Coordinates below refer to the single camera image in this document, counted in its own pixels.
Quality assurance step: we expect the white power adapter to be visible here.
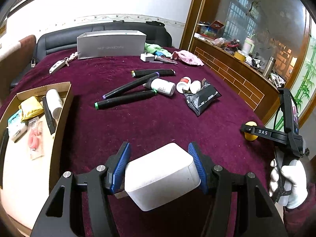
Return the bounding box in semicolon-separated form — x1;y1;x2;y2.
124;143;201;211

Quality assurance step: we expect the yellow lid jar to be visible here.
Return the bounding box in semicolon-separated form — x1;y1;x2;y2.
244;121;258;141

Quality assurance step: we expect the black marker green cap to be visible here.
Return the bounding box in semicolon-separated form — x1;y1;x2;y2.
94;90;157;110

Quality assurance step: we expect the black snack packet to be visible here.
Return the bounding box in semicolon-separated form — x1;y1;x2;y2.
183;78;222;117

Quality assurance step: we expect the black marker purple cap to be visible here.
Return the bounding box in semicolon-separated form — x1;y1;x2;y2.
103;73;159;100

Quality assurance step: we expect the black marker beige cap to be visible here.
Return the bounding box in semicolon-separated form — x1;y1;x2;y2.
42;96;56;135

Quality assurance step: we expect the small white bottle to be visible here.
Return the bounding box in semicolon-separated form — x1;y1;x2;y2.
190;80;201;94

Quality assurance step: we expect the large white bottle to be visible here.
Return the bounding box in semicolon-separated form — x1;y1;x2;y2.
46;89;63;120

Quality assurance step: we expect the white bottle green label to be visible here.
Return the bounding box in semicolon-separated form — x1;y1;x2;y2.
142;78;176;96

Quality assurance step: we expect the red item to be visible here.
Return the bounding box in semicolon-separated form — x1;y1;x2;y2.
27;117;44;160

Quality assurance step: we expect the white bottle red label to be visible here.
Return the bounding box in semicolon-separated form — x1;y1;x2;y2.
176;76;191;94

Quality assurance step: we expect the yellow cheese cracker packet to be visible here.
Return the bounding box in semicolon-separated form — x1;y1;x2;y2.
19;96;44;121

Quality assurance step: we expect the teal tissue pack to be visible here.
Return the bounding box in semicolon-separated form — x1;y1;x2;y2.
8;109;27;142

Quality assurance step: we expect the black marker gold cap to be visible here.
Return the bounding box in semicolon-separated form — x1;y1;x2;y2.
0;128;9;169

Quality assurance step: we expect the right white gloved hand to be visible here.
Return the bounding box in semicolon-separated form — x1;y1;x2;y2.
268;159;308;209

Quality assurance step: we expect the steel thermos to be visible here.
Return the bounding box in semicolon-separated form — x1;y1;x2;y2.
262;56;276;79

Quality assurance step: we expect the black marker yellow cap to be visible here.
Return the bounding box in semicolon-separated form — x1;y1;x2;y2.
131;69;176;78

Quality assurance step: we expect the cardboard tray box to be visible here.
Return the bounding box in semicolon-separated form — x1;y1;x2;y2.
1;82;73;230

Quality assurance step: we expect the small white charger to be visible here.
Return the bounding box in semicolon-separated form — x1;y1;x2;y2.
140;53;155;62

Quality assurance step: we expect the silver sachet packet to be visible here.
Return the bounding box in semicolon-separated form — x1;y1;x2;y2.
155;55;177;64

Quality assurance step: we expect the white key fob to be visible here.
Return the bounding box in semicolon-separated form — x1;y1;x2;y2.
49;59;66;74

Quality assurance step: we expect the brown wooden cabinet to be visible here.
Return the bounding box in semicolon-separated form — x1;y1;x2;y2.
180;0;314;123

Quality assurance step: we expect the green cloth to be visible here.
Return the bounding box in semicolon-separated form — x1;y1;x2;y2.
144;43;172;58

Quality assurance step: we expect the pink cloth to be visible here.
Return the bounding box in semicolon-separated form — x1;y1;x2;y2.
172;50;204;66

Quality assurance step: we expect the grey shoe box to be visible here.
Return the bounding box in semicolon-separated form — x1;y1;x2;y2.
77;30;147;59

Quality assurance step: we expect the black leather sofa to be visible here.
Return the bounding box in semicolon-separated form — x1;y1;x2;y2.
10;22;172;89

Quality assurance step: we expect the maroon armchair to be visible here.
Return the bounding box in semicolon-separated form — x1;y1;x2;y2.
0;35;36;105

